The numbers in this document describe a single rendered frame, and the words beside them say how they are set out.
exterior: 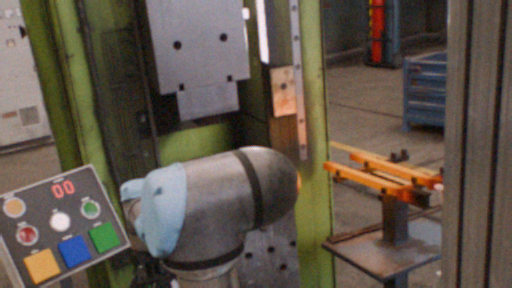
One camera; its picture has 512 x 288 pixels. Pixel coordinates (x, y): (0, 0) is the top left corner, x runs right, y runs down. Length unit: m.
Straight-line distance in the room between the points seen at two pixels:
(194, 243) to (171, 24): 1.09
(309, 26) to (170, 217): 1.44
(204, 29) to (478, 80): 1.22
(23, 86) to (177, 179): 6.27
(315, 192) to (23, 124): 5.22
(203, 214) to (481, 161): 0.32
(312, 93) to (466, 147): 1.44
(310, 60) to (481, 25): 1.47
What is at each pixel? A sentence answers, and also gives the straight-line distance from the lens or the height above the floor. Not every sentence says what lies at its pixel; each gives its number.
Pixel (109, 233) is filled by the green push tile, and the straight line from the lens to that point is 1.65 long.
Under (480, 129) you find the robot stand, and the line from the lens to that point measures 0.61.
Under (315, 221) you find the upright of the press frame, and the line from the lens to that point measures 2.23.
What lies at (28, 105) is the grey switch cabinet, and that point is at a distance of 6.95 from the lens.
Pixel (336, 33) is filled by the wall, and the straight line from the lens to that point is 9.74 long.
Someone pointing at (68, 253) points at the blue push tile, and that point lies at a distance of 1.60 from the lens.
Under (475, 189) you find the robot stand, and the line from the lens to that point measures 0.64.
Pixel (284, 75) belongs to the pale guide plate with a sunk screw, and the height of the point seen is 1.33.
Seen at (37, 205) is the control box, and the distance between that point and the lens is 1.61.
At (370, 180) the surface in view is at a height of 1.03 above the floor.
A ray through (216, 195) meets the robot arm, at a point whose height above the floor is 1.43.
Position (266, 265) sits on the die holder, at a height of 0.71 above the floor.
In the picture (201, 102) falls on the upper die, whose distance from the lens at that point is 1.75.
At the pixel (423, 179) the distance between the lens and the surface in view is 1.78.
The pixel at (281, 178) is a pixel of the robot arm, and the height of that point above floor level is 1.43.
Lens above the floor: 1.69
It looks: 21 degrees down
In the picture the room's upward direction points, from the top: 8 degrees counter-clockwise
